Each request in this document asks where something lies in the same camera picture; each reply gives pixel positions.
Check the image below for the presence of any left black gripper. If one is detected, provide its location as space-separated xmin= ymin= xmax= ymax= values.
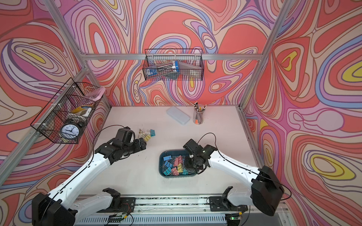
xmin=121 ymin=136 xmax=147 ymax=156

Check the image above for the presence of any yellow binder clip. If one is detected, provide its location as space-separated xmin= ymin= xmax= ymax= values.
xmin=143 ymin=134 xmax=151 ymax=142
xmin=177 ymin=164 xmax=183 ymax=173

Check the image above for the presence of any large teal binder clip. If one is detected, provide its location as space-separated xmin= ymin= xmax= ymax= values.
xmin=183 ymin=168 xmax=192 ymax=175

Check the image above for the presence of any pink binder clip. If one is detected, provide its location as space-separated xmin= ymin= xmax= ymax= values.
xmin=172 ymin=168 xmax=179 ymax=176
xmin=178 ymin=155 xmax=185 ymax=164
xmin=173 ymin=157 xmax=179 ymax=167

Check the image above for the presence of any dark teal storage tray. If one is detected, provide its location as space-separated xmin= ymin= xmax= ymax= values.
xmin=158 ymin=149 xmax=197 ymax=178

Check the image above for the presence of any blue binder clip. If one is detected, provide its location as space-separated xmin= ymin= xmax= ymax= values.
xmin=163 ymin=155 xmax=172 ymax=162
xmin=165 ymin=161 xmax=173 ymax=168

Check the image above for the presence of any teal binder clip lone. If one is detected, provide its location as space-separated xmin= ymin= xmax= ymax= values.
xmin=163 ymin=168 xmax=172 ymax=176

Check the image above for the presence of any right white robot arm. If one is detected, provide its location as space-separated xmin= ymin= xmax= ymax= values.
xmin=183 ymin=139 xmax=284 ymax=216

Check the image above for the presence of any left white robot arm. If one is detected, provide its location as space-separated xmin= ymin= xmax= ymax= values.
xmin=32 ymin=127 xmax=147 ymax=226

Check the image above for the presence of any yellow white box in basket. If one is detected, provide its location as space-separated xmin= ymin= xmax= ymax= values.
xmin=70 ymin=105 xmax=92 ymax=117

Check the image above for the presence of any clear pen cup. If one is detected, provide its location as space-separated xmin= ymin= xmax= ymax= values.
xmin=193 ymin=102 xmax=206 ymax=125

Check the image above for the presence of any translucent plastic case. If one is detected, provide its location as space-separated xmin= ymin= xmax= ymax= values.
xmin=166 ymin=106 xmax=190 ymax=125

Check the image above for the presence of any pink item in basket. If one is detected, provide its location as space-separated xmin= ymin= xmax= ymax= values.
xmin=84 ymin=87 xmax=106 ymax=102

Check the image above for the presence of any black alarm clock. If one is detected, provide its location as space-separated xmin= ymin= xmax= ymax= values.
xmin=60 ymin=119 xmax=84 ymax=140

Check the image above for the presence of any clear tube of pens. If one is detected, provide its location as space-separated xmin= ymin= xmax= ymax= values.
xmin=145 ymin=61 xmax=180 ymax=77

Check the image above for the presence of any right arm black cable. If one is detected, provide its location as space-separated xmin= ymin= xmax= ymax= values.
xmin=197 ymin=132 xmax=292 ymax=226

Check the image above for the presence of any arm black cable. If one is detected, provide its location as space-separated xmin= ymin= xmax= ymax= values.
xmin=197 ymin=132 xmax=292 ymax=226
xmin=42 ymin=124 xmax=126 ymax=215

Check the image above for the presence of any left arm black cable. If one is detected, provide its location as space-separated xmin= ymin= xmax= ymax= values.
xmin=42 ymin=124 xmax=126 ymax=215

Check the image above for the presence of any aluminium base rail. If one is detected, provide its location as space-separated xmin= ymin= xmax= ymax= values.
xmin=77 ymin=195 xmax=296 ymax=226

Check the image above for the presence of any black wire basket left wall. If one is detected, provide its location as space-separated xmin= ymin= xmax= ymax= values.
xmin=31 ymin=78 xmax=101 ymax=144

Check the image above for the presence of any black wire basket wall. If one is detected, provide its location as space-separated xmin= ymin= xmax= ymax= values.
xmin=142 ymin=48 xmax=204 ymax=81
xmin=31 ymin=78 xmax=101 ymax=144

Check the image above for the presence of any black wire basket back wall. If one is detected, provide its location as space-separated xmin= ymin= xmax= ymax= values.
xmin=142 ymin=48 xmax=204 ymax=81

